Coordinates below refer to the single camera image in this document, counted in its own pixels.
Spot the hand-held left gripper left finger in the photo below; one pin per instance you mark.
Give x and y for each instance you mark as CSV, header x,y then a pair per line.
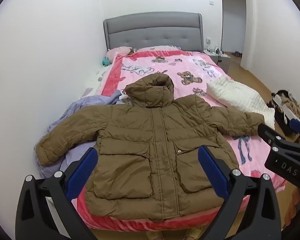
x,y
82,170

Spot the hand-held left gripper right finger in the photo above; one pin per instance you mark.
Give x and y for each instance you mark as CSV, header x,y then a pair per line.
x,y
212,172

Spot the brown puffer jacket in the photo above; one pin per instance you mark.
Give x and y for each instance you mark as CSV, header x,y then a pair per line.
x,y
152,142

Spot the black bag with clothes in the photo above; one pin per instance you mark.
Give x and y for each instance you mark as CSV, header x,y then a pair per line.
x,y
287,110

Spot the white quilted garment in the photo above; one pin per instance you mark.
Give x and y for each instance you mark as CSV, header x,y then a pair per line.
x,y
240,97

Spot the lavender knit garment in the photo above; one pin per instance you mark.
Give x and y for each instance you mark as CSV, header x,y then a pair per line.
x,y
90,105

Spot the grey nightstand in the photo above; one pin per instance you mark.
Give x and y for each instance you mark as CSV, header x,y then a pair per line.
x,y
223,63

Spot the pair of shoes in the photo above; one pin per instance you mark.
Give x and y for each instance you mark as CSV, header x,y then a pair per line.
x,y
237,53

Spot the white heart print bedsheet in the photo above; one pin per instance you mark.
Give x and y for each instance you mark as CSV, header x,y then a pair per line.
x,y
97,77

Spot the teal plush toy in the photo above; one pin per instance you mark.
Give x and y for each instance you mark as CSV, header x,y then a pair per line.
x,y
106,61

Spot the pink printed blanket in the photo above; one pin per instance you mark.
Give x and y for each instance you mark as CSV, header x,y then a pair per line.
x,y
170,65

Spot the pink plush pillow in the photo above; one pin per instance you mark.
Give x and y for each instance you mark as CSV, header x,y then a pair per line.
x,y
117,52

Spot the grey padded headboard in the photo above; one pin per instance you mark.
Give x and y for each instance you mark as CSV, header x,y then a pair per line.
x,y
152,30

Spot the white door frame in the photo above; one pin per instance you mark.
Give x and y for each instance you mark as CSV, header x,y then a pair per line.
x,y
248,30

